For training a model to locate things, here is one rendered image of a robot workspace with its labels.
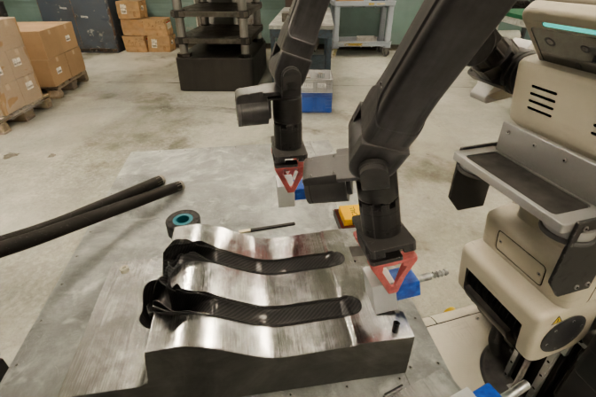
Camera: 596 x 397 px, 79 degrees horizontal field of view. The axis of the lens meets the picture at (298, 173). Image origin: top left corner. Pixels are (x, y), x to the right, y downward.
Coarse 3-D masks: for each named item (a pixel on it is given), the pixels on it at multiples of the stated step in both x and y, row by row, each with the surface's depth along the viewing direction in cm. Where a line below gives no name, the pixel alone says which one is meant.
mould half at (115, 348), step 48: (192, 240) 65; (240, 240) 70; (288, 240) 73; (336, 240) 72; (192, 288) 55; (240, 288) 59; (288, 288) 62; (336, 288) 61; (96, 336) 57; (144, 336) 57; (192, 336) 49; (240, 336) 52; (288, 336) 54; (336, 336) 54; (384, 336) 53; (96, 384) 50; (144, 384) 50; (192, 384) 51; (240, 384) 53; (288, 384) 55
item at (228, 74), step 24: (216, 0) 517; (240, 0) 401; (216, 24) 523; (240, 24) 414; (192, 48) 482; (216, 48) 464; (240, 48) 482; (264, 48) 524; (192, 72) 439; (216, 72) 437; (240, 72) 436
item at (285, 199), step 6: (276, 180) 79; (288, 180) 79; (276, 186) 81; (282, 186) 77; (300, 186) 79; (282, 192) 77; (294, 192) 78; (300, 192) 78; (282, 198) 78; (288, 198) 78; (294, 198) 79; (300, 198) 79; (282, 204) 79; (288, 204) 79; (294, 204) 79
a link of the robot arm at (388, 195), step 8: (392, 176) 48; (352, 184) 52; (360, 184) 49; (392, 184) 48; (352, 192) 51; (360, 192) 50; (368, 192) 49; (376, 192) 48; (384, 192) 48; (392, 192) 49; (368, 200) 49; (376, 200) 49; (384, 200) 49; (392, 200) 49
